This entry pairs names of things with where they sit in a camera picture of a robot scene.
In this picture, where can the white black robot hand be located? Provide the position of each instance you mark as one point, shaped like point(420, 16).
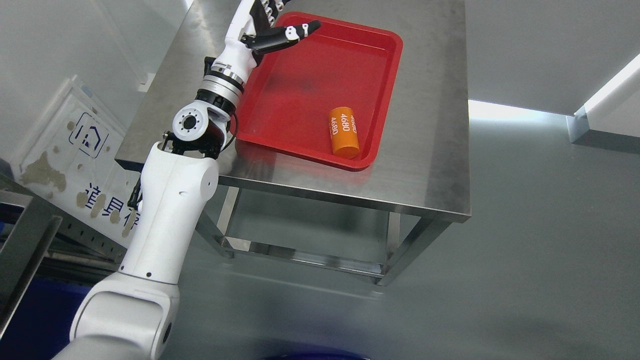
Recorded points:
point(253, 31)

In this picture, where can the orange cylindrical capacitor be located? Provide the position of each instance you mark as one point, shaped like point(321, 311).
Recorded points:
point(343, 133)

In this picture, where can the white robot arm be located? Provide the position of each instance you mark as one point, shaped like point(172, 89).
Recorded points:
point(130, 314)

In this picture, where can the red plastic tray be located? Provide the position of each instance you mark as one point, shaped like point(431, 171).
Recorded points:
point(288, 98)

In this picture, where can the stainless steel table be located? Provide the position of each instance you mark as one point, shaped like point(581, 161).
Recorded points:
point(421, 175)

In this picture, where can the clear acrylic sign board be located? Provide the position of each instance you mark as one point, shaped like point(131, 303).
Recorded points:
point(70, 161)

